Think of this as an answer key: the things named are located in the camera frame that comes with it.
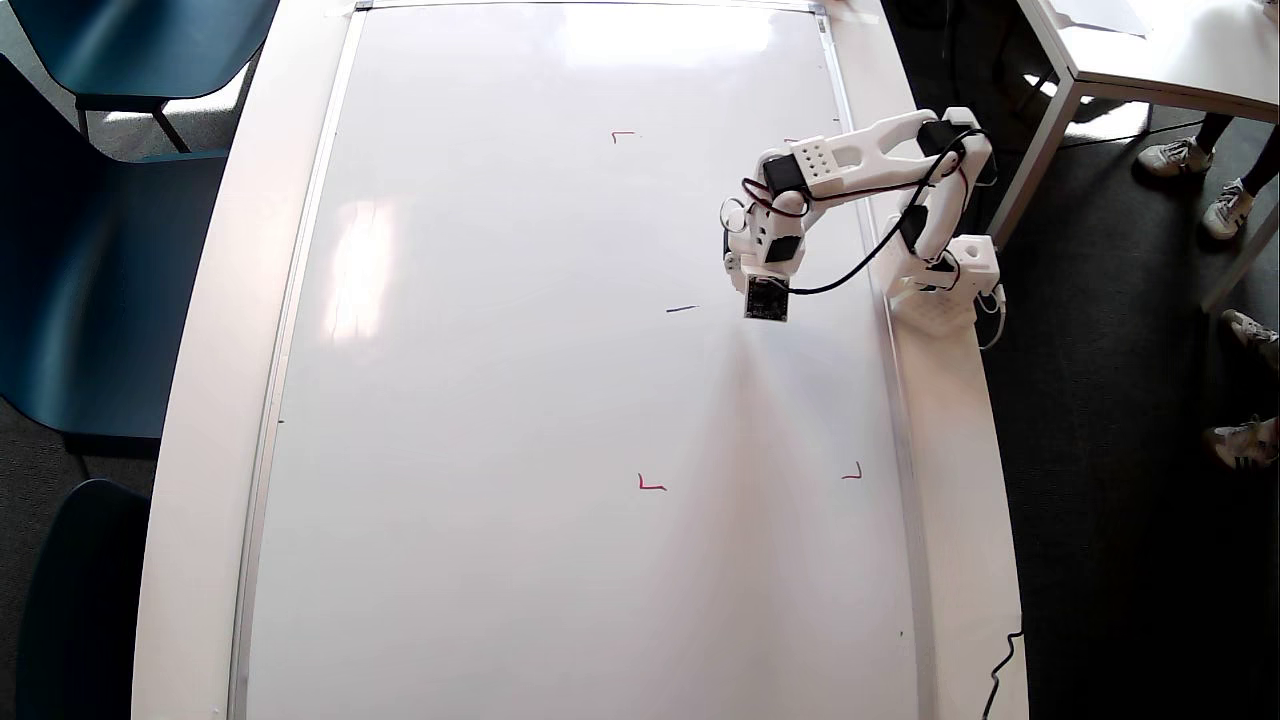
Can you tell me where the black trouser leg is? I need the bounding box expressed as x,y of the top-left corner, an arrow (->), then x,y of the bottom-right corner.
1194,112 -> 1237,157
1240,125 -> 1280,197

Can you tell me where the large white whiteboard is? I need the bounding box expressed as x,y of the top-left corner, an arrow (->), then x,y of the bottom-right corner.
228,0 -> 936,720

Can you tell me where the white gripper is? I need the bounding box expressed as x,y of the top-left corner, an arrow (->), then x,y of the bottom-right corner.
721,190 -> 809,291

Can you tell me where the white sneaker with black stripes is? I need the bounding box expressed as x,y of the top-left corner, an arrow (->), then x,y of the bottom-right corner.
1204,415 -> 1280,472

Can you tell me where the white base cable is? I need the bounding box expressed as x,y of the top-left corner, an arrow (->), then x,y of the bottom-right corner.
978,283 -> 1007,351

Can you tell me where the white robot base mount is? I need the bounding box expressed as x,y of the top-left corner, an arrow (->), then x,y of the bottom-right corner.
880,235 -> 1002,336

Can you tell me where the dark blue round chair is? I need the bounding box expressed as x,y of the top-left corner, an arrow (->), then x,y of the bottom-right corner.
15,478 -> 153,720

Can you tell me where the large blue chair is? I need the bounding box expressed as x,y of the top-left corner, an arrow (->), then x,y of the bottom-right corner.
0,55 -> 231,461

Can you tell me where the black wrist camera board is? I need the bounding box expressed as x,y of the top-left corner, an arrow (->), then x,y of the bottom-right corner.
743,275 -> 792,324

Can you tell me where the white side table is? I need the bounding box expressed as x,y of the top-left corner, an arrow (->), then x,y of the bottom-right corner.
985,0 -> 1280,316

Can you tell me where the black cable on table edge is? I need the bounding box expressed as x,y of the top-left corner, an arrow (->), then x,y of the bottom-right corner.
982,628 -> 1024,720

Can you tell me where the blue chair with metal legs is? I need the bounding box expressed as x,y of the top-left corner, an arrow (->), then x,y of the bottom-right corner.
5,0 -> 281,153

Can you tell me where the black floor cable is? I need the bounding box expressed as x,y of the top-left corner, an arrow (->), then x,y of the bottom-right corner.
1058,105 -> 1203,151

